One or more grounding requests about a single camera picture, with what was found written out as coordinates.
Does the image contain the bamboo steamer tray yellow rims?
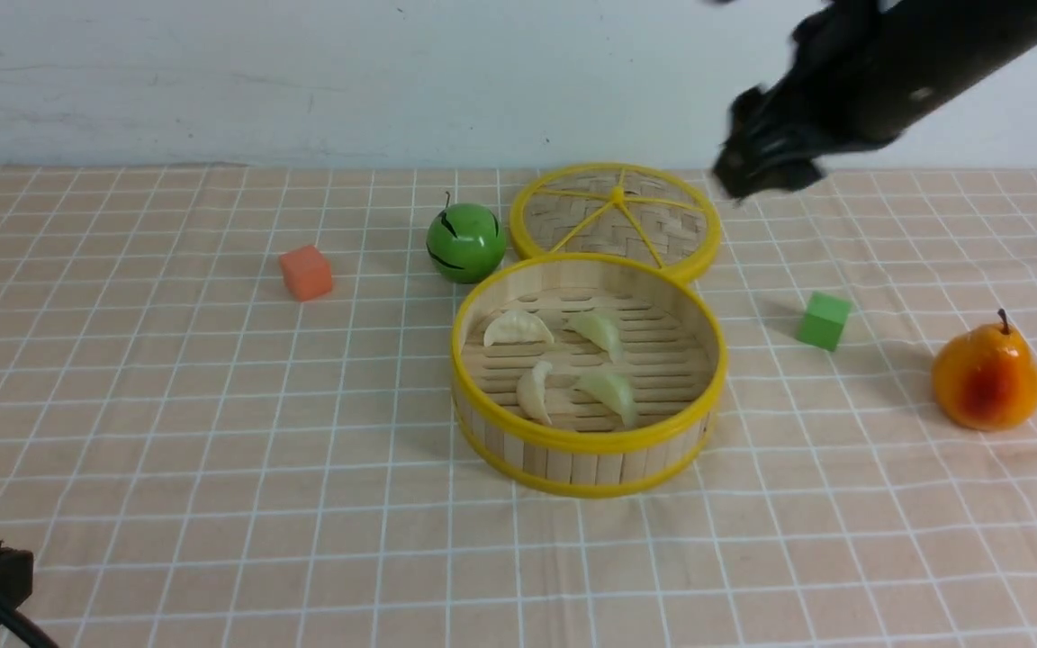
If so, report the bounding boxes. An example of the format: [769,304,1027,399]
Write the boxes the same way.
[450,253,728,498]

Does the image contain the orange yellow pear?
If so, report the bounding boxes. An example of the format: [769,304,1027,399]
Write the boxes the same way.
[930,308,1037,432]

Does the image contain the white dumpling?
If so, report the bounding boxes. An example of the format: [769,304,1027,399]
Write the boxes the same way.
[482,310,555,347]
[516,360,553,427]

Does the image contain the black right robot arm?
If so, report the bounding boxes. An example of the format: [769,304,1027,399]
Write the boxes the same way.
[711,1,1037,202]

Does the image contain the pale green dumpling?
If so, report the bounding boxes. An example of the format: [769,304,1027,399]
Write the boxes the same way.
[573,370,638,429]
[564,310,623,364]

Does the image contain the green apple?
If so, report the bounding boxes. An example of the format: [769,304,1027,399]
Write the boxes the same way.
[427,192,507,284]

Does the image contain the orange cube block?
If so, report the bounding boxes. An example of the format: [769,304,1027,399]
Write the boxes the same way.
[277,245,334,302]

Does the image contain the checkered beige tablecloth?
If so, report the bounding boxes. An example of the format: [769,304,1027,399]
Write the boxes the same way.
[0,167,1037,647]

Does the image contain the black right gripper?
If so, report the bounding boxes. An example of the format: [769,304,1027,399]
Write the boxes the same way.
[711,1,906,202]

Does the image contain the green cube block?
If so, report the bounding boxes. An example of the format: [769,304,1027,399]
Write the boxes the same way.
[796,291,852,353]

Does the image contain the bamboo steamer lid yellow rim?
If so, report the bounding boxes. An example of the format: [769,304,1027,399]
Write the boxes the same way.
[508,163,723,284]

